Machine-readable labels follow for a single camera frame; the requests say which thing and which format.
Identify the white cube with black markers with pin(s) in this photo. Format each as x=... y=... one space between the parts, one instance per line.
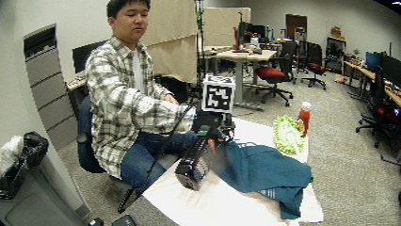
x=217 y=94

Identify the teal cloth shirt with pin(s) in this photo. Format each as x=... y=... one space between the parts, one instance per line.
x=263 y=171

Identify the green frilly lettuce toy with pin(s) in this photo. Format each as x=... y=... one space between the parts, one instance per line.
x=288 y=135

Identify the red sauce bottle white cap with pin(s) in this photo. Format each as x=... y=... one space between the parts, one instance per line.
x=304 y=117

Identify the red seat office chair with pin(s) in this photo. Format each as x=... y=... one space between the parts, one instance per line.
x=273 y=73

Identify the light wooden desk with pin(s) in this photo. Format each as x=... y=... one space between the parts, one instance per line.
x=243 y=56

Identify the the person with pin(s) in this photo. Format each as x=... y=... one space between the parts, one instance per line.
x=121 y=94

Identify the black tripod pole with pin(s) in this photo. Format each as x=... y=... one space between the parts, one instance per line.
x=200 y=40

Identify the blue office chair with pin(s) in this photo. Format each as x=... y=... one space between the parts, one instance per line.
x=85 y=141

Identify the black office chair red cushion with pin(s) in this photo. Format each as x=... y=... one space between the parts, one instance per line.
x=315 y=66

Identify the beige partition screen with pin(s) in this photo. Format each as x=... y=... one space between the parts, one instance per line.
x=223 y=26
x=171 y=37

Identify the black device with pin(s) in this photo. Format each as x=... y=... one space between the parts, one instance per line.
x=123 y=221

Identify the dark shelf cabinet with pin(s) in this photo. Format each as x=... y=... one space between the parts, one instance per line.
x=335 y=53

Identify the brown door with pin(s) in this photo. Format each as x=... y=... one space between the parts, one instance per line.
x=296 y=25

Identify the long wooden desk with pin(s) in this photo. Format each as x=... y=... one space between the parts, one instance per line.
x=376 y=80

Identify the grey drawer cabinet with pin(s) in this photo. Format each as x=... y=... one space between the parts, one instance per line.
x=50 y=91

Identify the black bag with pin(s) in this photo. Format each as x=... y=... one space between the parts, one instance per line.
x=35 y=149

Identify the dark wide monitor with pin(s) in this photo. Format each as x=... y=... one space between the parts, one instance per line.
x=391 y=67

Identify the grey bin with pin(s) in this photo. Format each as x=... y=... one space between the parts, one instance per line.
x=38 y=201

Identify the white plastic bag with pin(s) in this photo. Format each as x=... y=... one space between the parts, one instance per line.
x=10 y=153

